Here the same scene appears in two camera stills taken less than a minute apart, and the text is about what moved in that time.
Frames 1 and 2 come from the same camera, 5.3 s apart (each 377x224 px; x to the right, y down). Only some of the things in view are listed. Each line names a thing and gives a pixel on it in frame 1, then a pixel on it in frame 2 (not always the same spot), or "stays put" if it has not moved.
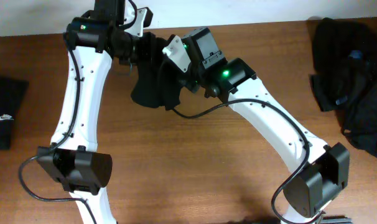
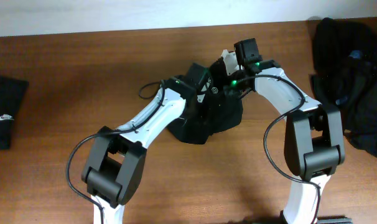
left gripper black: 144,50 to 205,101
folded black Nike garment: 5,96 stays put
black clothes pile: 351,77 stays put
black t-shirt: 159,79 to 219,110
